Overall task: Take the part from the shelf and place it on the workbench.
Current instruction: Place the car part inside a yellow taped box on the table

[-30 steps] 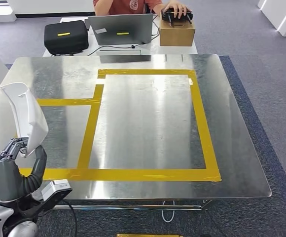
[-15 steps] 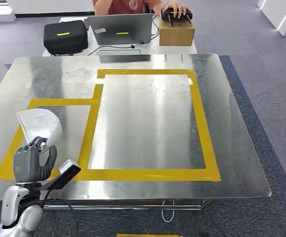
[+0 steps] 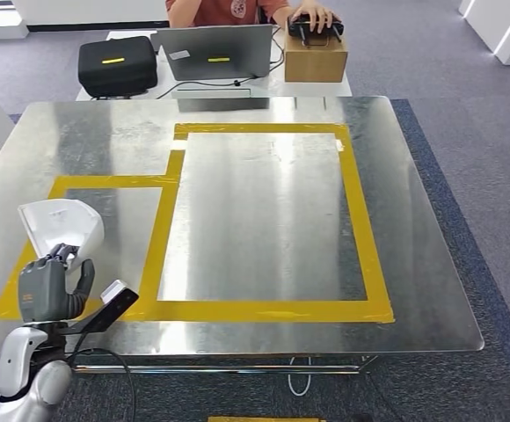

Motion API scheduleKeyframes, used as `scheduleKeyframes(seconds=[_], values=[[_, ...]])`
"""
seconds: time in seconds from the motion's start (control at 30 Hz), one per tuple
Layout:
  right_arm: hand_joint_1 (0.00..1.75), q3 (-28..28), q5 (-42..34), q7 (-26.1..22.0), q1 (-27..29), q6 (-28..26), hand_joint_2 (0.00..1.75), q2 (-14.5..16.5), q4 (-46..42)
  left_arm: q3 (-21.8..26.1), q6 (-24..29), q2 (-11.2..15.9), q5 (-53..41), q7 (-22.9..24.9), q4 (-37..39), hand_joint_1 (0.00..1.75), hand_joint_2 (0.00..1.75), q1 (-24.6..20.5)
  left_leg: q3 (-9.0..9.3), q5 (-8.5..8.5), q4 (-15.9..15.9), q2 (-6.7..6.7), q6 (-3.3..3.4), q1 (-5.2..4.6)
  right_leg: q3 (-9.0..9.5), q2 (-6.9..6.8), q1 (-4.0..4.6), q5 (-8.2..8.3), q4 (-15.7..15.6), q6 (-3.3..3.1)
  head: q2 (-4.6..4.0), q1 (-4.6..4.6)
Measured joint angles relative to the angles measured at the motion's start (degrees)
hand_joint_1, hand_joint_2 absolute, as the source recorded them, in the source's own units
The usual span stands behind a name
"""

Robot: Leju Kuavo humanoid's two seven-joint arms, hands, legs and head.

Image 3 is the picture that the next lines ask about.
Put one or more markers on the black remote controller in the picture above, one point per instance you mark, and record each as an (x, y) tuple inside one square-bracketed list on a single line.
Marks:
[(338, 26)]

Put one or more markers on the black carry case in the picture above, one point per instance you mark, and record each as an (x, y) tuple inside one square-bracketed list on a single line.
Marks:
[(116, 67)]

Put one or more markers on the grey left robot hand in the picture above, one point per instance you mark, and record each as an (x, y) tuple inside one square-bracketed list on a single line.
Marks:
[(42, 291)]

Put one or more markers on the white table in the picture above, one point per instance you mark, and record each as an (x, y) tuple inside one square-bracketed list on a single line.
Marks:
[(307, 88)]

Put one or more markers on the white plastic car part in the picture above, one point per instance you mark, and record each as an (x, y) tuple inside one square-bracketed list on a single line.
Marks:
[(66, 224)]

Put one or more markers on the cardboard box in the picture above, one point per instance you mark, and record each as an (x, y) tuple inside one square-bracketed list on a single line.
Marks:
[(316, 64)]

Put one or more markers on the steel workbench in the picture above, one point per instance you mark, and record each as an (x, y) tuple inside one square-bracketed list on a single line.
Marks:
[(259, 233)]

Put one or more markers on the grey laptop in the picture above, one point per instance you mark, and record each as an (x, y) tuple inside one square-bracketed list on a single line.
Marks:
[(220, 52)]

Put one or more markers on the small yellow tape rectangle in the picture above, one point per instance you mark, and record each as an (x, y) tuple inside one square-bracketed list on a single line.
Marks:
[(105, 181)]

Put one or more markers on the person at desk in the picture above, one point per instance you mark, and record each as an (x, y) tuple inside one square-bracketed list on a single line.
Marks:
[(220, 11)]

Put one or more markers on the large yellow tape rectangle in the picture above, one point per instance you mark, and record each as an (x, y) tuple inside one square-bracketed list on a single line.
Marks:
[(360, 233)]

